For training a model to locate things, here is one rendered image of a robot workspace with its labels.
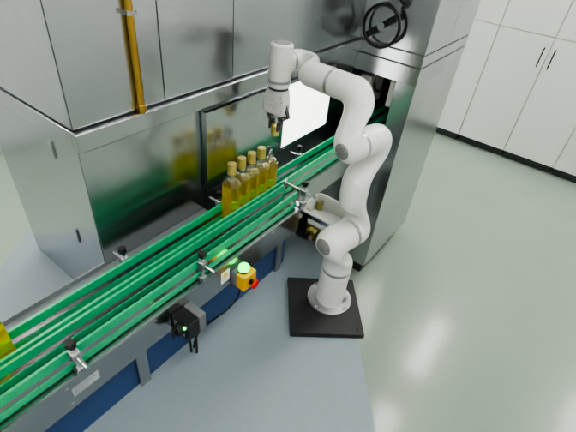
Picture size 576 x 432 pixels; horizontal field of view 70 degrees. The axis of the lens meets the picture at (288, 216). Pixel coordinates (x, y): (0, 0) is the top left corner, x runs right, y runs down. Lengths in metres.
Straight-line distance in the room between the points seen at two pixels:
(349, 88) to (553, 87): 3.85
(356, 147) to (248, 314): 0.86
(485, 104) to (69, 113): 4.51
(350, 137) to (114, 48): 0.71
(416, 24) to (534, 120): 3.04
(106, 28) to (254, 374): 1.21
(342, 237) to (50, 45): 1.04
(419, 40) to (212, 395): 1.84
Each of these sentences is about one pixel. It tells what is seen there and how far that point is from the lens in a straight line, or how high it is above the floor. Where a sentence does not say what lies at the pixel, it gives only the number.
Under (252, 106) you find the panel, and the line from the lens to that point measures 1.75.
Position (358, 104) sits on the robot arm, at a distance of 1.32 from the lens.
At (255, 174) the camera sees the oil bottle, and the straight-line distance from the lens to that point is 1.67.
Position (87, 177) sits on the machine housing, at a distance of 1.39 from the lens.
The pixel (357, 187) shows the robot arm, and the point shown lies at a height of 1.39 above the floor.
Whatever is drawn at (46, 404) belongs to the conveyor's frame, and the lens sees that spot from 1.36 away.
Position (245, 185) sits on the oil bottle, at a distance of 1.65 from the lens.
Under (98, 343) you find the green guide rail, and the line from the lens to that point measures 1.35.
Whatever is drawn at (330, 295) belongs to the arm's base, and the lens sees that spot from 1.74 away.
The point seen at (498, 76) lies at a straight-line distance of 5.10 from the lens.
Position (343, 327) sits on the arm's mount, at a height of 0.77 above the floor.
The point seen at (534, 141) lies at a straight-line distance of 5.21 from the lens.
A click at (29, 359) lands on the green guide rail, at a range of 1.35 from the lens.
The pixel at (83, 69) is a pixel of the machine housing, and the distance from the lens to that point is 1.28.
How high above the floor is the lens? 2.14
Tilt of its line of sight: 38 degrees down
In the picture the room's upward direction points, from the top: 7 degrees clockwise
